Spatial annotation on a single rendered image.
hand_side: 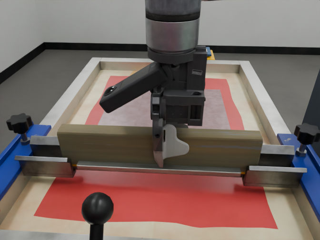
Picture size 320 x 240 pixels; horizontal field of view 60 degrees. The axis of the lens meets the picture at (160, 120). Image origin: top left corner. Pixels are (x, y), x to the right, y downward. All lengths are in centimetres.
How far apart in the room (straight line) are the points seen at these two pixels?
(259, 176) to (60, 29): 421
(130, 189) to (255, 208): 23
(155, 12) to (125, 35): 392
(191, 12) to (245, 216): 34
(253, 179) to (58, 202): 35
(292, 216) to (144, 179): 27
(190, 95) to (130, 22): 384
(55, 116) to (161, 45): 42
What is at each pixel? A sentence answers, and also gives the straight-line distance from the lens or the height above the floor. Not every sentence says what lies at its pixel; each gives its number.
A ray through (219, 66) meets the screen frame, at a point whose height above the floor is 98.
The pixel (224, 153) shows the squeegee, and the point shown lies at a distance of 50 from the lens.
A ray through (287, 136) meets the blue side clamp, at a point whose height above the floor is 100.
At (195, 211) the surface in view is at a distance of 51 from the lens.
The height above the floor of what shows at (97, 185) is 95.
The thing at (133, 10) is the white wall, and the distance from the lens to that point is 419.
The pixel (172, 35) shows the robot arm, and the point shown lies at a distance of 37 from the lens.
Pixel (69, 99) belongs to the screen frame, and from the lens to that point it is 80.
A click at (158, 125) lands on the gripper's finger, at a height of 112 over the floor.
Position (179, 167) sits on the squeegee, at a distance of 51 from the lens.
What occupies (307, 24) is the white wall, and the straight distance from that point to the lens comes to 454.
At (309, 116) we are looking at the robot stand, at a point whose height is 85.
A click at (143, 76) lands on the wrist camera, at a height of 119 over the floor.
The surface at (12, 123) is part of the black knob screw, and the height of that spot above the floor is 106.
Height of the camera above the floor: 135
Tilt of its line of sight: 32 degrees down
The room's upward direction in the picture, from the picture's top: straight up
